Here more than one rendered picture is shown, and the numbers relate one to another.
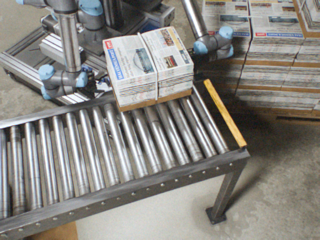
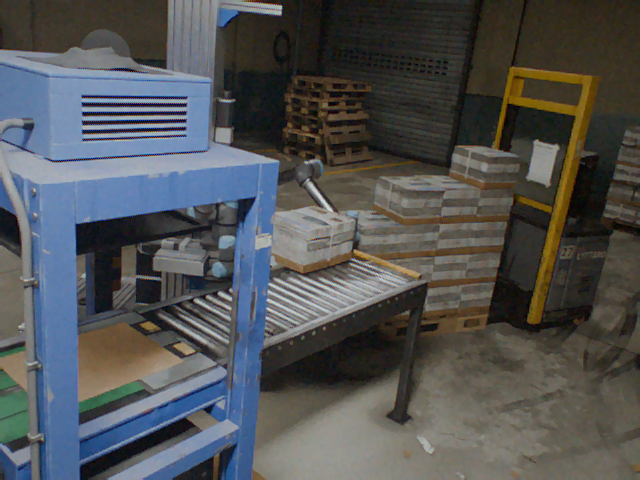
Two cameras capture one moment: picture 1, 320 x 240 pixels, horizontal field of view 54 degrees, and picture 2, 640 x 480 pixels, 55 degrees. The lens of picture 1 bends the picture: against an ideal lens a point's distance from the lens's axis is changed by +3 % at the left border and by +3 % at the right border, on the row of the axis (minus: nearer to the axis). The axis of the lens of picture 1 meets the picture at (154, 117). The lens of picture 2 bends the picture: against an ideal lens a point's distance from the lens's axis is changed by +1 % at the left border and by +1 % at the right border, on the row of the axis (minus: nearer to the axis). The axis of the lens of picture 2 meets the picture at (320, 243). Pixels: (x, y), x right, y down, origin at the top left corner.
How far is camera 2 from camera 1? 214 cm
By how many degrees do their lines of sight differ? 44
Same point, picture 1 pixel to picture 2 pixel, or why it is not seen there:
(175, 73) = (343, 228)
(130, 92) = (313, 246)
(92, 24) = (230, 217)
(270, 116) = (390, 331)
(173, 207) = (352, 424)
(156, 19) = not seen: hidden behind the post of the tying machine
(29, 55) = not seen: hidden behind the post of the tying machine
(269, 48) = (378, 239)
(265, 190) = (428, 388)
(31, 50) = not seen: hidden behind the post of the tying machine
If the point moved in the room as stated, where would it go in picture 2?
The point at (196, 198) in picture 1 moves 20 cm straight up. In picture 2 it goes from (370, 411) to (375, 378)
